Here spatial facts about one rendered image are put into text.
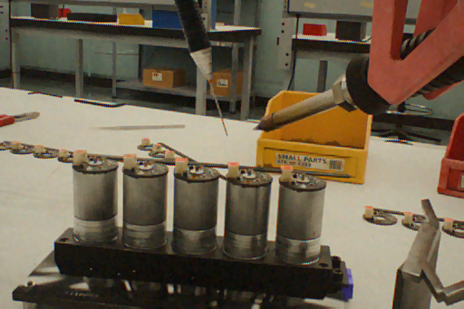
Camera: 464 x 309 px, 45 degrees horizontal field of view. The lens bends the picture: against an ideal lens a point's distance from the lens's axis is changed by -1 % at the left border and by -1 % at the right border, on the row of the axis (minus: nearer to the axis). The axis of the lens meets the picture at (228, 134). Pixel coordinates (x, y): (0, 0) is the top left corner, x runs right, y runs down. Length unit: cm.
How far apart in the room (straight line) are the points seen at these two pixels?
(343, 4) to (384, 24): 235
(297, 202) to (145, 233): 8
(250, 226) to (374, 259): 10
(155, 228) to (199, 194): 3
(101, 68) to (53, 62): 61
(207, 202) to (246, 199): 2
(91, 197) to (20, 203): 14
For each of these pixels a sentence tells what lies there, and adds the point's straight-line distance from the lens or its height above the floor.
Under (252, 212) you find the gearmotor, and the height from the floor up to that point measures 80.
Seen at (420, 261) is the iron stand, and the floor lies 82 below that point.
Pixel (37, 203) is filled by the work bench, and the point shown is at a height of 75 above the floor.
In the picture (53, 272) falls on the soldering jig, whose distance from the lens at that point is 31.
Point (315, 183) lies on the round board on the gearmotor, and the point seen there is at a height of 81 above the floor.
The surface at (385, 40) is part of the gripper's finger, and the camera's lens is 20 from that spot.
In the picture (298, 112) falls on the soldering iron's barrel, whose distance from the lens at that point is 25.
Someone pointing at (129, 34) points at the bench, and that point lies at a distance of 310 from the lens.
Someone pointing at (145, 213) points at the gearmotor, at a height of 79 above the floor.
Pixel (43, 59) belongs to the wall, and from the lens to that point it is 631.
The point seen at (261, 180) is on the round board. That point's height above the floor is 81.
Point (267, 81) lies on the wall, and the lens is 495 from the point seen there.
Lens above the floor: 90
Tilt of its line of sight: 13 degrees down
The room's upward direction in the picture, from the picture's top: 3 degrees clockwise
